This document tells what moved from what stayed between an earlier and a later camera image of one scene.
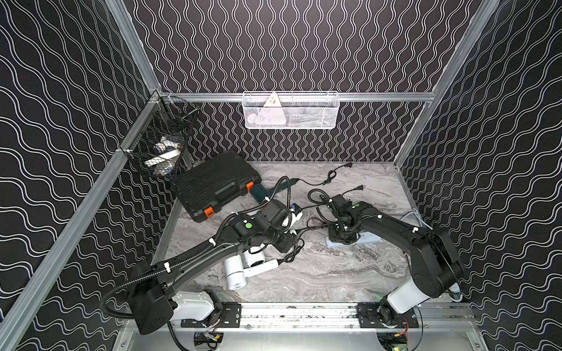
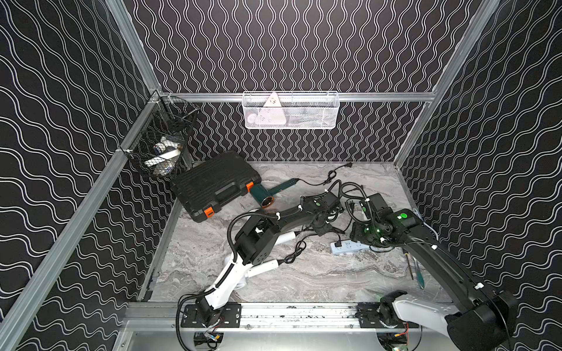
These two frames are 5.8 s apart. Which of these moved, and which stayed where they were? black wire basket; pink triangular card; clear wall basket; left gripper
Moved: left gripper
Stayed: black wire basket; clear wall basket; pink triangular card
